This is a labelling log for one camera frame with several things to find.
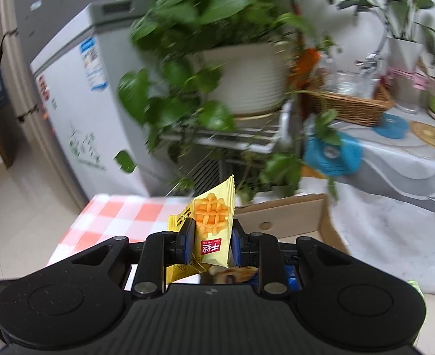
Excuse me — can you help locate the wicker basket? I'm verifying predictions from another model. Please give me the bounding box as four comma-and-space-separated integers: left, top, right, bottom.
304, 76, 395, 128

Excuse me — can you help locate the grey refrigerator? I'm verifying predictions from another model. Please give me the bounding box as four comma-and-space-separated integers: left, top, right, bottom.
0, 0, 116, 208

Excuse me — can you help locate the white fluffy blanket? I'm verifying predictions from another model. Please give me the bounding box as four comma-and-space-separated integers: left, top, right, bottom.
328, 181, 435, 296

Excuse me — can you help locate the grey and white tablecloth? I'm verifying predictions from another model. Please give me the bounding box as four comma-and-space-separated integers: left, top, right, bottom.
302, 104, 435, 215

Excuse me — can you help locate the white metal plant stand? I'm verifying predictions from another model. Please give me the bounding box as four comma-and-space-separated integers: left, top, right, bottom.
160, 100, 295, 200

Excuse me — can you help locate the white plant pot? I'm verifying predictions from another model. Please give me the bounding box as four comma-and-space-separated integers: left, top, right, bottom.
199, 42, 290, 117

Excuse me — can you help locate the blue foil snack packet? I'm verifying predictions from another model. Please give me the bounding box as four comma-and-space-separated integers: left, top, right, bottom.
283, 264, 302, 292

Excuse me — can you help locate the white chest freezer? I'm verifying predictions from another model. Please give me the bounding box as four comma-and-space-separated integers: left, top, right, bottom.
30, 0, 177, 200

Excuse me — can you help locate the clear glassware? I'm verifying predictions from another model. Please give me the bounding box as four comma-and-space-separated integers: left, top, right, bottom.
324, 54, 384, 99

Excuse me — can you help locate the green pothos plant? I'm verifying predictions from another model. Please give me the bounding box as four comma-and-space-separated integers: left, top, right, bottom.
114, 0, 344, 202

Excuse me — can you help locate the orange object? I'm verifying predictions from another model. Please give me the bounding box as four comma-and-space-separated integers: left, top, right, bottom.
293, 48, 321, 78

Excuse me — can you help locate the cardboard box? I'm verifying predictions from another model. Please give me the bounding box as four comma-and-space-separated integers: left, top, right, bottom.
235, 192, 351, 267

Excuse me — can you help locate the yellow woven coaster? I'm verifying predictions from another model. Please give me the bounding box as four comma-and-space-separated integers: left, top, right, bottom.
410, 121, 435, 150

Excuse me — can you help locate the white tall vase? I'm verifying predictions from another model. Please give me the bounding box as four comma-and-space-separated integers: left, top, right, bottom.
385, 37, 425, 114

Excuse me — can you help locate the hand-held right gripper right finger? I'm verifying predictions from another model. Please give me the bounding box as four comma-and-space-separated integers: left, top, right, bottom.
230, 219, 362, 299

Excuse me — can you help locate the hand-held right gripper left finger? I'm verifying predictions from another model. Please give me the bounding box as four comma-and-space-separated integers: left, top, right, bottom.
55, 217, 196, 299

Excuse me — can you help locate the blue round coaster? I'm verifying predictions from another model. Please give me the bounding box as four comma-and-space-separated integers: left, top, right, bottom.
373, 114, 410, 139

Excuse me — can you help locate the large yellow croissant packet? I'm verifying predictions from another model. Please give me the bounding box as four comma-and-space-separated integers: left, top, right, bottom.
203, 265, 258, 285

